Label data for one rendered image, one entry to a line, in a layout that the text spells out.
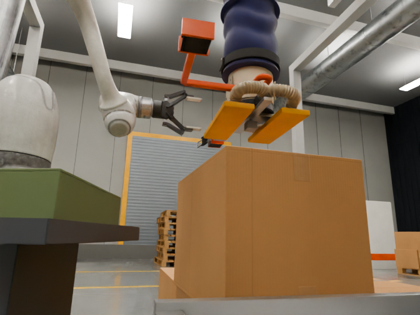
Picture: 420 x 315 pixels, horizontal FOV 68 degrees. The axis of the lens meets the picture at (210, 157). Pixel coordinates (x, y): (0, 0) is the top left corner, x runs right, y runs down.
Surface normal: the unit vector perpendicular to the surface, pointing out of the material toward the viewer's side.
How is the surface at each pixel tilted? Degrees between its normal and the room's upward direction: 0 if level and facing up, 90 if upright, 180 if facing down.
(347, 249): 90
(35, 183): 90
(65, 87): 90
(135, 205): 90
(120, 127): 141
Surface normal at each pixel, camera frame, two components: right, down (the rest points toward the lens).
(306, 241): 0.29, -0.22
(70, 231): 1.00, 0.00
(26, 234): -0.06, -0.24
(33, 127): 0.69, -0.18
